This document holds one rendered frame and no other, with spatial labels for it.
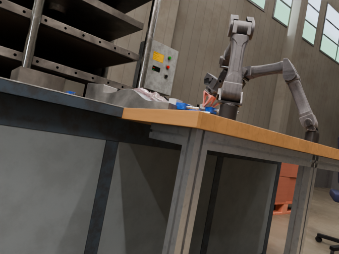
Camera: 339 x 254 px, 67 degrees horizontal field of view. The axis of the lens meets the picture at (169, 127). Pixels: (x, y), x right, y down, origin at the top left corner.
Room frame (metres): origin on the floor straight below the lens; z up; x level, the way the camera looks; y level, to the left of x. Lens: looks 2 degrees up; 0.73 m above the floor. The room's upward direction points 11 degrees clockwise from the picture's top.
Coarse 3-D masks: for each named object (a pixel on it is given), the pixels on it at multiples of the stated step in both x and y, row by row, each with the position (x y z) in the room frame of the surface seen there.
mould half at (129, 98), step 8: (88, 88) 1.25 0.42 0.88; (96, 88) 1.22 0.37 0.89; (104, 88) 1.20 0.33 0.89; (112, 88) 1.24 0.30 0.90; (88, 96) 1.25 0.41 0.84; (96, 96) 1.21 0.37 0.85; (104, 96) 1.18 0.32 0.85; (112, 96) 1.15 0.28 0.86; (120, 96) 1.13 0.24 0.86; (128, 96) 1.10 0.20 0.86; (136, 96) 1.08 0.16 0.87; (144, 96) 1.10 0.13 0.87; (120, 104) 1.12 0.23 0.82; (128, 104) 1.10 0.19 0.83; (136, 104) 1.07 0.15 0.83; (144, 104) 1.05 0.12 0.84; (152, 104) 1.03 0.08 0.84; (160, 104) 1.00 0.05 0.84; (168, 104) 0.98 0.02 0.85
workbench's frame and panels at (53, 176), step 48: (0, 96) 0.72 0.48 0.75; (48, 96) 0.76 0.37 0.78; (0, 144) 0.74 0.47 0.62; (48, 144) 0.82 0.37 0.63; (96, 144) 0.92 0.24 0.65; (144, 144) 1.05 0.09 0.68; (0, 192) 0.75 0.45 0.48; (48, 192) 0.84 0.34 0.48; (96, 192) 0.94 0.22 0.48; (144, 192) 1.08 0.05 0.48; (240, 192) 1.51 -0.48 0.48; (0, 240) 0.77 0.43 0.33; (48, 240) 0.86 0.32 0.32; (96, 240) 0.97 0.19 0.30; (144, 240) 1.11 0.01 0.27; (192, 240) 1.30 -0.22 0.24; (240, 240) 1.57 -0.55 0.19
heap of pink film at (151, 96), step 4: (136, 88) 1.16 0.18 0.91; (140, 88) 1.16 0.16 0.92; (144, 88) 1.19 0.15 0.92; (144, 92) 1.13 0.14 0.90; (148, 92) 1.15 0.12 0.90; (156, 92) 1.27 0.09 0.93; (148, 96) 1.13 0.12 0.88; (152, 96) 1.13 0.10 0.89; (156, 96) 1.23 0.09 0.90; (160, 96) 1.24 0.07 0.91; (152, 100) 1.11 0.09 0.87; (160, 100) 1.22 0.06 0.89; (164, 100) 1.22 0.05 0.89
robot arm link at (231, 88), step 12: (240, 24) 0.94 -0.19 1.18; (240, 36) 0.94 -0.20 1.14; (240, 48) 0.93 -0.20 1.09; (240, 60) 0.92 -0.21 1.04; (228, 72) 0.92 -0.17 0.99; (240, 72) 0.91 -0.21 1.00; (228, 84) 0.90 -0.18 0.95; (240, 84) 0.90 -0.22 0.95; (228, 96) 0.90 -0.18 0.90; (240, 96) 0.90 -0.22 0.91
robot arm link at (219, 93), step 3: (219, 90) 0.92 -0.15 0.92; (219, 93) 0.91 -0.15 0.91; (216, 96) 0.94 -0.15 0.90; (219, 96) 0.90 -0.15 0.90; (216, 99) 0.94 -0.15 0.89; (219, 99) 0.89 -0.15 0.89; (240, 99) 0.90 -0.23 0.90; (219, 102) 0.90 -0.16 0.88; (222, 102) 0.89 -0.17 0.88; (225, 102) 0.89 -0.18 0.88; (228, 102) 0.89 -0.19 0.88; (231, 102) 0.89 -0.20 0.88; (234, 102) 0.89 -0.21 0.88; (240, 102) 0.89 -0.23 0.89; (237, 105) 0.90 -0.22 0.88; (240, 105) 0.89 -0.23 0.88
